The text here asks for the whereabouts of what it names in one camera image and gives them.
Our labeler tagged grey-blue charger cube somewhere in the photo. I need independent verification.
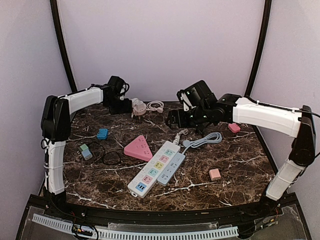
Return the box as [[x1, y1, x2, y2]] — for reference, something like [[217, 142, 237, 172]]
[[81, 149, 93, 161]]

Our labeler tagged right black frame post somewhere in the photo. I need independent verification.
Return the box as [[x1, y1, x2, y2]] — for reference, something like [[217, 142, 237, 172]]
[[244, 0, 272, 97]]

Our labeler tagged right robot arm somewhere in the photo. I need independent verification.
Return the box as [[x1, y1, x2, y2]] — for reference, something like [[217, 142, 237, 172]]
[[166, 93, 318, 217]]

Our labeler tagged black front rail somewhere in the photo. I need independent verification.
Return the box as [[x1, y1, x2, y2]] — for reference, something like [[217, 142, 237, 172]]
[[27, 194, 283, 226]]

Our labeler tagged pink white round socket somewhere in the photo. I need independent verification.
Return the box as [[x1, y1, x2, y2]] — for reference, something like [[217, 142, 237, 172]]
[[131, 98, 147, 118]]

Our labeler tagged white multicolour power strip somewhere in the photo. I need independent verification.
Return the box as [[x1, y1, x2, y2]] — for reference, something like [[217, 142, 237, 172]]
[[127, 141, 181, 199]]

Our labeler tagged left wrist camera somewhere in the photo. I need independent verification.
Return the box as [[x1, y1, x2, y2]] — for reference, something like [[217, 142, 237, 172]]
[[107, 75, 130, 100]]

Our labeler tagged blue plug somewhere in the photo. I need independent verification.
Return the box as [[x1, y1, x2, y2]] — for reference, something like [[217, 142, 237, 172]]
[[96, 128, 109, 140]]

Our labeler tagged pink triangular power hub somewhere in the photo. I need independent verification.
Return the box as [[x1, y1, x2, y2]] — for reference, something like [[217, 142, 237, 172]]
[[123, 135, 153, 162]]

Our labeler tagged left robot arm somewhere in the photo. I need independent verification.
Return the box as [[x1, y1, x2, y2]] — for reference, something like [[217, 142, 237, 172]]
[[40, 82, 132, 196]]

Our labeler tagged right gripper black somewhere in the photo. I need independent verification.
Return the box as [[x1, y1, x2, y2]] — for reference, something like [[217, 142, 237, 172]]
[[165, 105, 211, 130]]

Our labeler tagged black USB cable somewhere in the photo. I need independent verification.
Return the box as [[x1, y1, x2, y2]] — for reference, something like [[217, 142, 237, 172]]
[[88, 141, 123, 166]]

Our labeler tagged blue power strip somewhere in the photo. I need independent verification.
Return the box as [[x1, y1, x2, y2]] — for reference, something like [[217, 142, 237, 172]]
[[157, 152, 186, 187]]

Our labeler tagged pink plug adapter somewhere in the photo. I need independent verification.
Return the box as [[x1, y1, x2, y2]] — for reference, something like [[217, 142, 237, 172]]
[[228, 123, 241, 133]]

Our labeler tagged white strip power cord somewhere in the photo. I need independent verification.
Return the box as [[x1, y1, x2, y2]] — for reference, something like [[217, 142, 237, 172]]
[[173, 128, 190, 146]]

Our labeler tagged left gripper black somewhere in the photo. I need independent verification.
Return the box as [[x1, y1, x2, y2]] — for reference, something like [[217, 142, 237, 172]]
[[105, 95, 133, 115]]

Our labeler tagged salmon pink charger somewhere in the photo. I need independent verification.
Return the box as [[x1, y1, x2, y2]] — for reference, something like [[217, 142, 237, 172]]
[[209, 168, 221, 181]]

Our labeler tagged blue strip power cord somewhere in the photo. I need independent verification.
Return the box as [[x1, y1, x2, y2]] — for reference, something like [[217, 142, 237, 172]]
[[181, 132, 223, 154]]

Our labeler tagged white coiled cable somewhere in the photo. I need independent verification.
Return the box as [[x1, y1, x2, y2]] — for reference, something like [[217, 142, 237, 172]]
[[146, 100, 165, 113]]

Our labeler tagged white slotted cable duct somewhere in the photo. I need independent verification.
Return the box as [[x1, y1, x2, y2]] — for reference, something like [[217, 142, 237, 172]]
[[31, 213, 239, 240]]

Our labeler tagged left black frame post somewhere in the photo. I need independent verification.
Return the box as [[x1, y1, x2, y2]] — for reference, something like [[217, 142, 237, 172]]
[[49, 0, 78, 97]]

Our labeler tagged black frame post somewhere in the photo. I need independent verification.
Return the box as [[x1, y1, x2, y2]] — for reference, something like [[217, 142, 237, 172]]
[[49, 0, 78, 97], [244, 0, 272, 97]]

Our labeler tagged green USB charger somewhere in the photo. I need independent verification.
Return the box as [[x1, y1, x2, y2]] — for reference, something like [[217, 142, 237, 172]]
[[78, 144, 89, 153]]

